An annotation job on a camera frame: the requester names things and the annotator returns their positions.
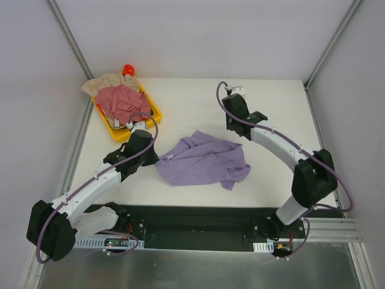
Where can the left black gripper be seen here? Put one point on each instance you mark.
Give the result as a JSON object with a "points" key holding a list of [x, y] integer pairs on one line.
{"points": [[149, 157]]}

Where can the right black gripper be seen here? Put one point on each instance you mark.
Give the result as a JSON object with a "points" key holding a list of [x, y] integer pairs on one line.
{"points": [[233, 127]]}

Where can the purple t-shirt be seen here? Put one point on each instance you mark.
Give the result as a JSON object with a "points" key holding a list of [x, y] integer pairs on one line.
{"points": [[202, 159]]}

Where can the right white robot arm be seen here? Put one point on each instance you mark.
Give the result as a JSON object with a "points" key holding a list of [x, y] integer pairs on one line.
{"points": [[313, 180]]}

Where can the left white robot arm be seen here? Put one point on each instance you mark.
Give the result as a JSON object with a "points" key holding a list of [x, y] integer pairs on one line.
{"points": [[54, 227]]}

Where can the yellow plastic tray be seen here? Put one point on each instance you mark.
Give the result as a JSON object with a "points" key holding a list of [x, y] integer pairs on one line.
{"points": [[122, 134]]}

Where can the pink t-shirt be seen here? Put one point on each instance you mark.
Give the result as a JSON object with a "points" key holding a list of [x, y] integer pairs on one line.
{"points": [[121, 102]]}

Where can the orange red cloth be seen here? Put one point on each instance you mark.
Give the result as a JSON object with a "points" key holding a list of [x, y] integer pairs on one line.
{"points": [[128, 69]]}

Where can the beige t-shirt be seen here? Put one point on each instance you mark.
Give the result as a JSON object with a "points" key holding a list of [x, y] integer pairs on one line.
{"points": [[93, 86]]}

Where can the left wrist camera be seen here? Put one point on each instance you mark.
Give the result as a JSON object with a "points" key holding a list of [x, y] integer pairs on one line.
{"points": [[137, 126]]}

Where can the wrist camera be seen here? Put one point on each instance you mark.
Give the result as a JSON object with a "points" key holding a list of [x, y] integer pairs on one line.
{"points": [[137, 126], [235, 90]]}

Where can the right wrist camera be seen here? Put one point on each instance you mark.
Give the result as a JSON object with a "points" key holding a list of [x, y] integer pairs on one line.
{"points": [[235, 90]]}

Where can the left white cable duct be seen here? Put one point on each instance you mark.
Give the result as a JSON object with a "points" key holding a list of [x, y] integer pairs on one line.
{"points": [[108, 243]]}

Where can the white cable duct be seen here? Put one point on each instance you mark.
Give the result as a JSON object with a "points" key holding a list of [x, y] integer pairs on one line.
{"points": [[267, 247], [108, 243]]}

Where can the right white cable duct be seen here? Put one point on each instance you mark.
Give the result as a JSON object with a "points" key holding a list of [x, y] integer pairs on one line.
{"points": [[267, 247]]}

